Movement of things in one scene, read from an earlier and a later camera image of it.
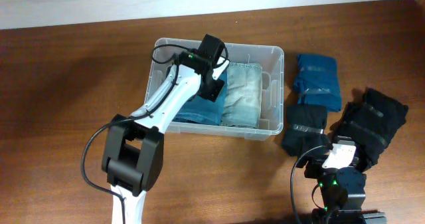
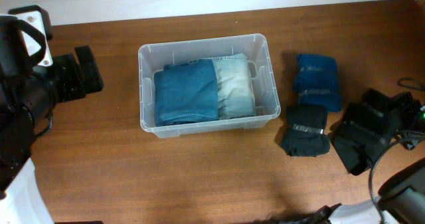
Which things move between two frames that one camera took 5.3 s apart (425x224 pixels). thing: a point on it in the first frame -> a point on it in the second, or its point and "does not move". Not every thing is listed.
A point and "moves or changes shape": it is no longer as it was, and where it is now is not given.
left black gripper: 215,92 -> 91,84
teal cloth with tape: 317,82 does not move
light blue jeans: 242,102 moves or changes shape
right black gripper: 312,171 -> 325,213
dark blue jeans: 201,109 moves or changes shape
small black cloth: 305,127 does not move
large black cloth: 368,123 does not move
